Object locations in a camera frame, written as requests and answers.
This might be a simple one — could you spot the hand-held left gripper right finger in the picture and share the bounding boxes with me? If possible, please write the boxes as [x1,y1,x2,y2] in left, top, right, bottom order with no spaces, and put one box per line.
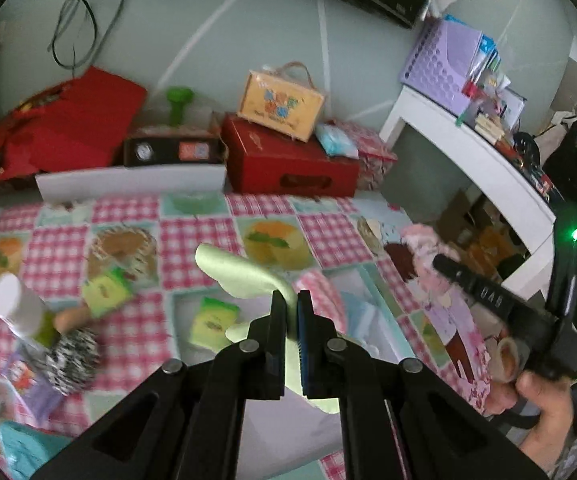
[297,290,552,480]

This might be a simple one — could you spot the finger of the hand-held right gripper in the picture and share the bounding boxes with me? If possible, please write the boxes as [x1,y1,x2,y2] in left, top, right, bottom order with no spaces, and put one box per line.
[433,254,479,295]

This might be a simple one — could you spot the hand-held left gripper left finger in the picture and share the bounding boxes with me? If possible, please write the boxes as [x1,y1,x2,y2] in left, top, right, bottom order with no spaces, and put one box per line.
[31,290,289,480]

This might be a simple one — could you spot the pink white fluffy cloth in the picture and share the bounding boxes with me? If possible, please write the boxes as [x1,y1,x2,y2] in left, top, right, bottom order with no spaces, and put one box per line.
[296,269,349,336]

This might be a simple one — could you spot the blue face mask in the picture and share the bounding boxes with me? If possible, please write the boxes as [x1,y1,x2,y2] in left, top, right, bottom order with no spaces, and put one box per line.
[341,290,379,341]

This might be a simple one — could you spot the green tissue packet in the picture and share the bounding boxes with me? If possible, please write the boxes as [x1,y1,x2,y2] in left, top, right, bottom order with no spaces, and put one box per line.
[188,297,242,351]
[81,267,134,318]

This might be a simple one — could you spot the white tray with teal rim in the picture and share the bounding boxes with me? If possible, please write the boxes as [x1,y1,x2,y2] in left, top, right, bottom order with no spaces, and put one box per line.
[171,265,469,480]

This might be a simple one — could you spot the light green felt strip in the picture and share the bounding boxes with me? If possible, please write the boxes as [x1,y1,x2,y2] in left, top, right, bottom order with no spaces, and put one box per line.
[194,242,342,416]

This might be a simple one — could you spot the person's right hand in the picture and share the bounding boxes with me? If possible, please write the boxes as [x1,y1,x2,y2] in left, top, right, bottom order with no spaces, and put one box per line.
[486,372,577,476]

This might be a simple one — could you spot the tape roll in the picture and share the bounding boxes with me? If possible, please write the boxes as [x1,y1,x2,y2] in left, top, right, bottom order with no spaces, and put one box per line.
[489,332,524,381]

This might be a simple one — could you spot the cardboard box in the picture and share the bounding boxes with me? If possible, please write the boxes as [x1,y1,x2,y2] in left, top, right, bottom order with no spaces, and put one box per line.
[441,195,489,246]

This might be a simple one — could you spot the white desk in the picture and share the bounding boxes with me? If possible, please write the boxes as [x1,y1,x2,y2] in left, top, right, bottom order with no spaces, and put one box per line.
[379,85,557,301]

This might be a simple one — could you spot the pink patterned box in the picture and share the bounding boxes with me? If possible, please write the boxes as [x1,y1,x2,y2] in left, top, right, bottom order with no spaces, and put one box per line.
[339,120,398,192]

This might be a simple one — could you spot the pink plaid printed tablecloth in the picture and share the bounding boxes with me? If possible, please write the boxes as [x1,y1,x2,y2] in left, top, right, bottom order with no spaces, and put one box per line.
[0,192,489,480]

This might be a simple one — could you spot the black bag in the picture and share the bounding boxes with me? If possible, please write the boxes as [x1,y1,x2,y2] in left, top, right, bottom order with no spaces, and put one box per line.
[541,110,577,206]

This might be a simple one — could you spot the light blue packet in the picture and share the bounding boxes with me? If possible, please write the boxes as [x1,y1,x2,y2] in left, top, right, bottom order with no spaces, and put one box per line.
[315,122,359,158]

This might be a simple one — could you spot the stack of papers and cards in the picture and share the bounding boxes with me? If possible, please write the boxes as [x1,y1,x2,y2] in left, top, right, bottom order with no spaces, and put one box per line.
[461,35,527,131]

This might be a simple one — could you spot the red box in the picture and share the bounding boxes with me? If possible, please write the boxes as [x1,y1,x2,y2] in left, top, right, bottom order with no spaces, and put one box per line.
[221,115,360,198]

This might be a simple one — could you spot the black white patterned cloth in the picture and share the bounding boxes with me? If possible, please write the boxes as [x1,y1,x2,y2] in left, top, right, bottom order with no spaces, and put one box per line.
[43,327,102,393]

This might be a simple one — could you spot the purple plastic basket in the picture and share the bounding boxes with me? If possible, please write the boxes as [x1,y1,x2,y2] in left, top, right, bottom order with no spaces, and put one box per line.
[399,17,484,116]

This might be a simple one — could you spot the white board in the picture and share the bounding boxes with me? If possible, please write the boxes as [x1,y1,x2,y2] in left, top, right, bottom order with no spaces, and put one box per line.
[36,162,226,201]

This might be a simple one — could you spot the black box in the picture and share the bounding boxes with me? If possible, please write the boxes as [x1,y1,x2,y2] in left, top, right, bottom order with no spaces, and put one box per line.
[123,132,226,166]

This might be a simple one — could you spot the yellow small handbag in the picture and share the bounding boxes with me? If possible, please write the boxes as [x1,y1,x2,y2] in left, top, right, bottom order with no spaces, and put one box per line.
[237,62,327,143]

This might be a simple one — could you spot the purple snack packet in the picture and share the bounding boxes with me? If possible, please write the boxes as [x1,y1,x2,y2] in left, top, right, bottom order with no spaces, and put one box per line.
[1,350,64,426]

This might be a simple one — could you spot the white plastic bottle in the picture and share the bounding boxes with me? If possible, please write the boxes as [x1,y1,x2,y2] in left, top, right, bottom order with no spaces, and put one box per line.
[0,274,56,348]

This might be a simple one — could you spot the teal plastic heart box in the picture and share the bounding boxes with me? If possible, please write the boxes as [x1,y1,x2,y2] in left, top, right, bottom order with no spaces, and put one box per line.
[0,420,74,480]

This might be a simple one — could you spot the green plastic toy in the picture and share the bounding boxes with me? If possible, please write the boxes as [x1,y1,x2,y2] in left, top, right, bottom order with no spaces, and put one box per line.
[166,87,194,128]

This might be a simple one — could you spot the red gift bag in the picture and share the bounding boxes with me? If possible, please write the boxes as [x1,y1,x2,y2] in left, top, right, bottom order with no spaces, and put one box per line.
[0,66,148,190]

